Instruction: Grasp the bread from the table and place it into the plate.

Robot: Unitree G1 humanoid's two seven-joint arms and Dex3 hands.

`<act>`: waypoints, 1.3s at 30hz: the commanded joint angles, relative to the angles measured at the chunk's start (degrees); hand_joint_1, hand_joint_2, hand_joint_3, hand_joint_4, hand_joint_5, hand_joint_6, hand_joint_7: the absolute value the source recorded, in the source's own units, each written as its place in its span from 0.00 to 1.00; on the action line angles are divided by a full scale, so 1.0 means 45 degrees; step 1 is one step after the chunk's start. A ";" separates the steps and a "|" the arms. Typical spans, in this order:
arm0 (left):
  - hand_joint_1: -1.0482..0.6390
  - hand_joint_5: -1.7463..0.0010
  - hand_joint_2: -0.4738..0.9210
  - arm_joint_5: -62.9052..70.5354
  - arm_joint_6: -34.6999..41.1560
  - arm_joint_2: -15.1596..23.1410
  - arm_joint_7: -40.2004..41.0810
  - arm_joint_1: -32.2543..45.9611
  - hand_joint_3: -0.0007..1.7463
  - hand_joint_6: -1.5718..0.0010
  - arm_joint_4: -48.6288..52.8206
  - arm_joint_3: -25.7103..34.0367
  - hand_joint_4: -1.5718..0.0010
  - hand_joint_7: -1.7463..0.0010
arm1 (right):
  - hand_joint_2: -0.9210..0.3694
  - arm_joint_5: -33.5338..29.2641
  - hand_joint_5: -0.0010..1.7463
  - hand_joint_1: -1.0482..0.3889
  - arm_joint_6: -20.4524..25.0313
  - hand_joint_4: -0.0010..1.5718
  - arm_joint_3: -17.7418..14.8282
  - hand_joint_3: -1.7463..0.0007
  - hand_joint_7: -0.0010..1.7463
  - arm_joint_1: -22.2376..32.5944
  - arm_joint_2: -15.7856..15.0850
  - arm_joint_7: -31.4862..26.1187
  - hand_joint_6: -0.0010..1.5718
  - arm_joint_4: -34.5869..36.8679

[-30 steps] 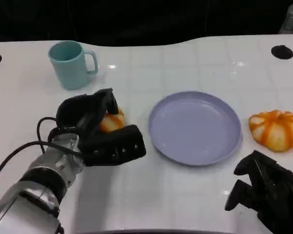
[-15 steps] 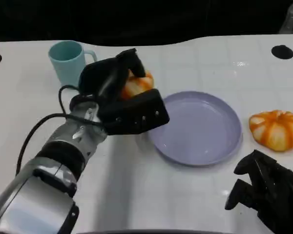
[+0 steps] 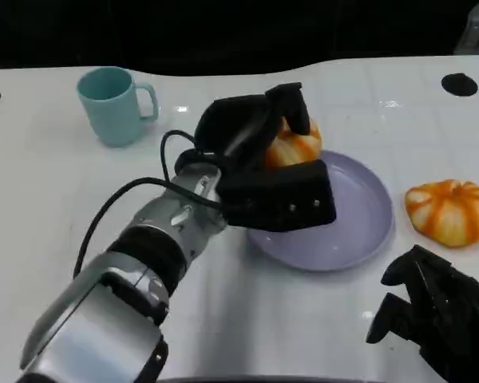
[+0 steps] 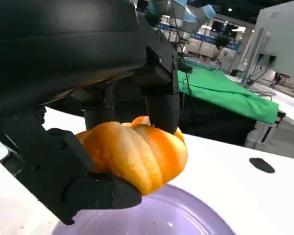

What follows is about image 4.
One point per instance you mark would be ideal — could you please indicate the grey machine cabinet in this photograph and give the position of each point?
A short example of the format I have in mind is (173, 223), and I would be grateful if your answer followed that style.
(281, 41)

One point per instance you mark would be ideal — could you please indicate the orange and white bread roll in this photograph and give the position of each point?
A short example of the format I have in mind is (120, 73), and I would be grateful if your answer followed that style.
(137, 156)

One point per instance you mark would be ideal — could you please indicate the green table cloth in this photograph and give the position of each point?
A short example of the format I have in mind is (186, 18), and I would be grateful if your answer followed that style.
(218, 90)

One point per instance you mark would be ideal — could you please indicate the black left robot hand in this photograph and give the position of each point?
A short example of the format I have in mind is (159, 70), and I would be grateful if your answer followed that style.
(63, 49)

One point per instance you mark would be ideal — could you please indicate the lilac plate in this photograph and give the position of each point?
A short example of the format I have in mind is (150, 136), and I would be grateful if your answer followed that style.
(166, 215)

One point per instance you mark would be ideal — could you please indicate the black table skirt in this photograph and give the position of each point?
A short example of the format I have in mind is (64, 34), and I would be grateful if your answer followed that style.
(215, 122)

